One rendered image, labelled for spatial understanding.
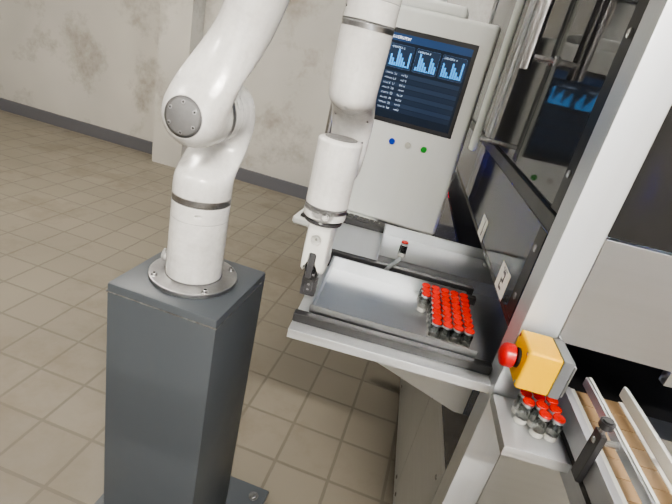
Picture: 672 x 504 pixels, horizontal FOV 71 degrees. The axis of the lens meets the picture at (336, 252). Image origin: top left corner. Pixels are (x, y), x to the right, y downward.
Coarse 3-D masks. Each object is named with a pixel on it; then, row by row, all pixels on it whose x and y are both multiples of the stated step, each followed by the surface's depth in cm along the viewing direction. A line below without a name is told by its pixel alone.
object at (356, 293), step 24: (336, 264) 118; (360, 264) 117; (336, 288) 110; (360, 288) 112; (384, 288) 115; (408, 288) 117; (312, 312) 95; (336, 312) 94; (360, 312) 102; (384, 312) 104; (408, 312) 107; (408, 336) 93
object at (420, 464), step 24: (408, 384) 186; (408, 408) 172; (432, 408) 133; (408, 432) 159; (432, 432) 125; (408, 456) 148; (432, 456) 118; (504, 456) 92; (408, 480) 139; (432, 480) 112; (504, 480) 95; (528, 480) 94; (552, 480) 93
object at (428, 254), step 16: (384, 240) 144; (400, 240) 147; (416, 240) 148; (432, 240) 147; (448, 240) 147; (384, 256) 124; (416, 256) 138; (432, 256) 141; (448, 256) 143; (464, 256) 146; (480, 256) 147; (432, 272) 124; (448, 272) 132; (464, 272) 135; (480, 272) 137; (480, 288) 123
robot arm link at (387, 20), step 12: (348, 0) 76; (360, 0) 74; (372, 0) 73; (384, 0) 74; (396, 0) 75; (348, 12) 76; (360, 12) 74; (372, 12) 74; (384, 12) 74; (396, 12) 76; (384, 24) 75
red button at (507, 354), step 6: (504, 348) 77; (510, 348) 76; (516, 348) 76; (498, 354) 78; (504, 354) 76; (510, 354) 76; (516, 354) 76; (498, 360) 78; (504, 360) 76; (510, 360) 76; (504, 366) 77; (510, 366) 76
